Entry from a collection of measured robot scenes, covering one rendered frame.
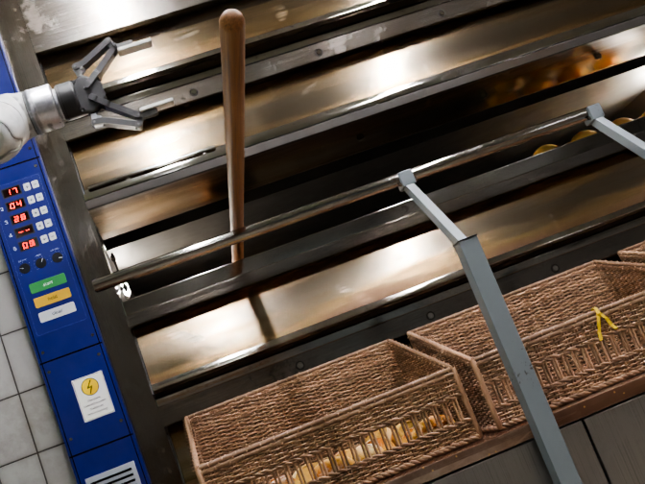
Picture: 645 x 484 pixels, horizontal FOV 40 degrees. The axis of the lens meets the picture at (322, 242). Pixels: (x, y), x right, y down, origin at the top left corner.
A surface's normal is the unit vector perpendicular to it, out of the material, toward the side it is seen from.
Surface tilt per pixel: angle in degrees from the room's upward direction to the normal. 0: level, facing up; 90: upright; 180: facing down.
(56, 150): 90
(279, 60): 90
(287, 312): 70
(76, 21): 90
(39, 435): 90
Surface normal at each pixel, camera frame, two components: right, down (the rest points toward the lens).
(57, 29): 0.10, -0.22
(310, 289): -0.04, -0.53
